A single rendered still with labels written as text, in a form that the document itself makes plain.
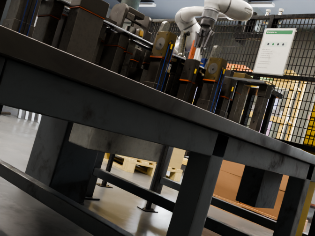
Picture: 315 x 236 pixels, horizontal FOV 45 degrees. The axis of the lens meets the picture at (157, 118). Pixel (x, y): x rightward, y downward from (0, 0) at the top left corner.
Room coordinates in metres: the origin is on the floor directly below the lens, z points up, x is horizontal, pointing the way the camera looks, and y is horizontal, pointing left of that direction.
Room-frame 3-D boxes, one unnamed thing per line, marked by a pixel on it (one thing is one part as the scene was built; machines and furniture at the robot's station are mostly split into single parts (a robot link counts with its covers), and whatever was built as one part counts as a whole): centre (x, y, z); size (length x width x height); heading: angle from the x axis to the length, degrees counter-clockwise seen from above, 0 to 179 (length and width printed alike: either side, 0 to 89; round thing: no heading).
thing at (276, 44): (2.44, -0.60, 1.30); 0.23 x 0.02 x 0.31; 42
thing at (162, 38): (1.73, 0.05, 0.87); 0.12 x 0.07 x 0.35; 42
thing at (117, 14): (2.05, 0.29, 0.94); 0.18 x 0.13 x 0.49; 132
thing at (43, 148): (2.53, 0.52, 0.33); 0.31 x 0.31 x 0.66; 49
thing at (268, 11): (2.65, -0.53, 1.53); 0.07 x 0.07 x 0.20
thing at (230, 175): (4.19, -1.23, 0.32); 1.10 x 0.80 x 0.65; 49
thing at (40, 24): (1.55, 0.54, 0.84); 0.12 x 0.05 x 0.29; 42
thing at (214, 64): (1.94, -0.23, 0.87); 0.12 x 0.07 x 0.35; 42
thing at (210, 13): (2.14, -0.12, 1.31); 0.09 x 0.09 x 0.06
